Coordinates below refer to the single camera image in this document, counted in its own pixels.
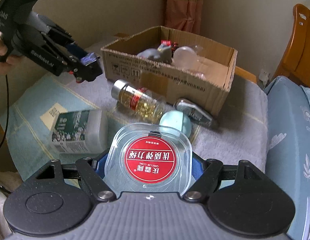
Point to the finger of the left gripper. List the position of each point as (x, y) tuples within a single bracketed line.
[(56, 60), (64, 39)]

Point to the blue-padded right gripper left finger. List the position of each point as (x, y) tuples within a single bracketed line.
[(91, 181)]

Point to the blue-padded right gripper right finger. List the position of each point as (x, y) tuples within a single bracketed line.
[(206, 176)]

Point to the white green-labelled bottle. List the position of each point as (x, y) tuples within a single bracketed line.
[(80, 132)]

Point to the clear container red label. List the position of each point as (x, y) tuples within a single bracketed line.
[(149, 158)]

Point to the mint green round case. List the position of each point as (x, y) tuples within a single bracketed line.
[(177, 120)]

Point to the red toy train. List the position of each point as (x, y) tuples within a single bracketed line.
[(173, 45)]

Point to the pink pig keychain bottle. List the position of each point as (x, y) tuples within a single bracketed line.
[(199, 75)]

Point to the person's hand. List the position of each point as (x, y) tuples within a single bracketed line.
[(10, 62)]

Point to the grey blue towel mat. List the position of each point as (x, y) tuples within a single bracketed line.
[(27, 113)]

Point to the clear golden capsule bottle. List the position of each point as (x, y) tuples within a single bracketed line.
[(145, 103)]

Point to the brown cardboard box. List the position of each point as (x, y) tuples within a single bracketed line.
[(216, 61)]

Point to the grey toy figure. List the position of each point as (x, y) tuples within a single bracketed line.
[(162, 54)]

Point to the wooden bedside table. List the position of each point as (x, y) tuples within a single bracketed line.
[(246, 75)]

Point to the blue floral bedding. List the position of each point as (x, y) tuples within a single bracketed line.
[(288, 157)]

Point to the clear plastic ball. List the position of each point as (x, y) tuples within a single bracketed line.
[(184, 57)]

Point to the pink orange curtain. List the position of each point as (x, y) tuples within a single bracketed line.
[(184, 15)]

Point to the wooden headboard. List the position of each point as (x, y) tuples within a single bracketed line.
[(295, 63)]

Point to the white wall socket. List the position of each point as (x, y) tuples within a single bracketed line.
[(264, 76)]

